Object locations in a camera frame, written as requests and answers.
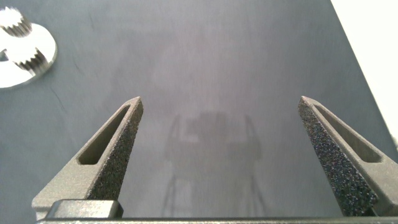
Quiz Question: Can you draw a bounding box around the round white plate with pins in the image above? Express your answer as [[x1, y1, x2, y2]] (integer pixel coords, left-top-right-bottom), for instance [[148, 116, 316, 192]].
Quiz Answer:
[[0, 22, 58, 90]]

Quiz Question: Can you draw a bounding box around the small steel gear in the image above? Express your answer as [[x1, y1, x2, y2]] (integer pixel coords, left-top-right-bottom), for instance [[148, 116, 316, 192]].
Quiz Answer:
[[0, 6, 33, 39], [5, 46, 49, 77]]

